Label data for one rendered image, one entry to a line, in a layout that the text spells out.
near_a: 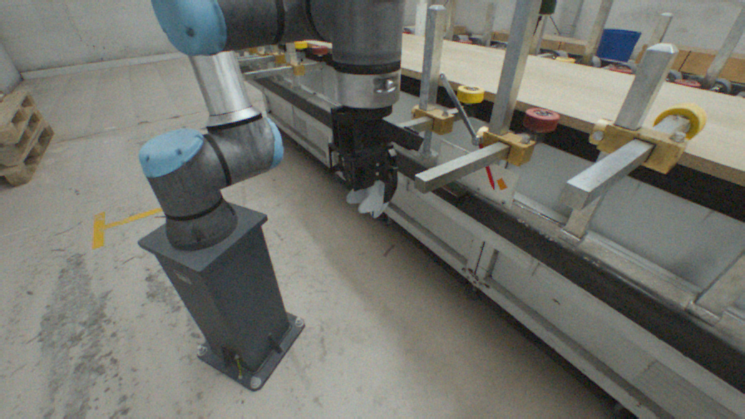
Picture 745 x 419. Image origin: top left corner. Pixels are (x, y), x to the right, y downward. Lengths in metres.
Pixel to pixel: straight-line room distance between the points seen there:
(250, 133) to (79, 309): 1.34
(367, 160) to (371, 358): 0.98
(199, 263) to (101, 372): 0.85
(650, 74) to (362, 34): 0.47
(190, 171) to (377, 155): 0.51
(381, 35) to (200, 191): 0.61
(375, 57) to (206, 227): 0.65
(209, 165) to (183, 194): 0.09
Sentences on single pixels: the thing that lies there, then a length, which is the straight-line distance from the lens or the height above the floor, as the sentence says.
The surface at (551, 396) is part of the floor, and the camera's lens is 1.40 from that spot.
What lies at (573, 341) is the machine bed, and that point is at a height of 0.17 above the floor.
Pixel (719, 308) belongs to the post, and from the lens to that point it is 0.78.
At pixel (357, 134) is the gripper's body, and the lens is 0.44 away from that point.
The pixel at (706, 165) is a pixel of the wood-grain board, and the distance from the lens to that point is 0.90.
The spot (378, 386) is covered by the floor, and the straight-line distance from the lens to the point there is 1.26.
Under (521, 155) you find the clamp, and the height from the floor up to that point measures 0.85.
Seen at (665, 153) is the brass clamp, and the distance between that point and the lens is 0.68.
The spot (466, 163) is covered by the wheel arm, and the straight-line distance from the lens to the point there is 0.67.
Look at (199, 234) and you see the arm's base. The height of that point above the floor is 0.64.
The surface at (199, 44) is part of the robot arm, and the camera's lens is 0.42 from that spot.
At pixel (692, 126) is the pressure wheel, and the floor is 0.95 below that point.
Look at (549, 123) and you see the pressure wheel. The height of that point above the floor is 0.90.
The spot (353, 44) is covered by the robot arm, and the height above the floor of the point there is 1.11.
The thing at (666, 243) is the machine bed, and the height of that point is 0.68.
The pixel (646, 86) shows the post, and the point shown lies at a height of 1.04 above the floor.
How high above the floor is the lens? 1.16
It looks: 37 degrees down
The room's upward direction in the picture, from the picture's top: straight up
